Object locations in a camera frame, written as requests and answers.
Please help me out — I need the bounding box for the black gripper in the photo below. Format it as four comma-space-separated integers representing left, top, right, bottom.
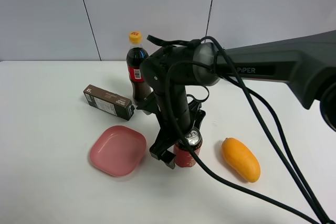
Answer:
137, 90, 206, 169

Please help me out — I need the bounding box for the red drink can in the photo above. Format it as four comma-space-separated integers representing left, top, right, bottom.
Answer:
173, 127, 203, 168

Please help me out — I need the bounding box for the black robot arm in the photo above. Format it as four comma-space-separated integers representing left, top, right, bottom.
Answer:
138, 31, 335, 168

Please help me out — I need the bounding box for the cola bottle yellow cap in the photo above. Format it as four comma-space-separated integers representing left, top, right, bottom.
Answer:
126, 31, 151, 104

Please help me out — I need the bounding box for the yellow mango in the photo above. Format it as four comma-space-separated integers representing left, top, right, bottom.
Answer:
221, 137, 261, 183

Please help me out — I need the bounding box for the pink square plate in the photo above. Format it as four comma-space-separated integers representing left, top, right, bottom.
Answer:
89, 125, 146, 177

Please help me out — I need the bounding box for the brown cardboard box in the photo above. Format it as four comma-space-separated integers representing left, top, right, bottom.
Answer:
83, 84, 135, 121

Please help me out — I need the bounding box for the black cable bundle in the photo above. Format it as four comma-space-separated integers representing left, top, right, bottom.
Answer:
146, 34, 332, 224

